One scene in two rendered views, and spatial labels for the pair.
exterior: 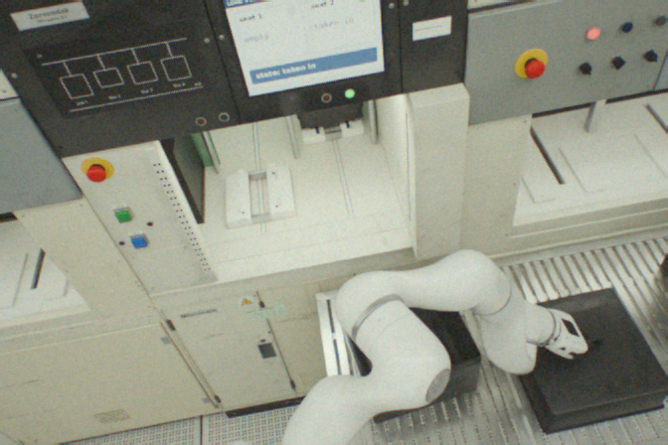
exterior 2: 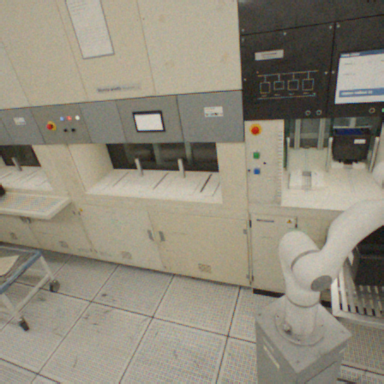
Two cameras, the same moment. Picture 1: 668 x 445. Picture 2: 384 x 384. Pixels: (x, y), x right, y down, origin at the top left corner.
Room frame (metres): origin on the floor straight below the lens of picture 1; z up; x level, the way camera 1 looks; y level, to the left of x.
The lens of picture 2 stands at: (-0.43, 0.25, 1.86)
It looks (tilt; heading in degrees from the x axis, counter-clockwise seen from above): 31 degrees down; 25
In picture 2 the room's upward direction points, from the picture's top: 10 degrees counter-clockwise
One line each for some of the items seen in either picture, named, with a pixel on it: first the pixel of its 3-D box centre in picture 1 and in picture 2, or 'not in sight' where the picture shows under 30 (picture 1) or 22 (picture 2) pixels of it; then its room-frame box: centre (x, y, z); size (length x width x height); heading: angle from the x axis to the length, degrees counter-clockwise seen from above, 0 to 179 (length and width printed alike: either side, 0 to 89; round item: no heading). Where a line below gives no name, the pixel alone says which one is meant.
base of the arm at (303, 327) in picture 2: not in sight; (300, 309); (0.31, 0.22, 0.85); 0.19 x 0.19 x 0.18
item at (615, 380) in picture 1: (581, 353); not in sight; (0.62, -0.54, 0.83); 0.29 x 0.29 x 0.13; 2
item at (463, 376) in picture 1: (406, 343); (381, 251); (0.72, -0.13, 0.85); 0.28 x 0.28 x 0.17; 9
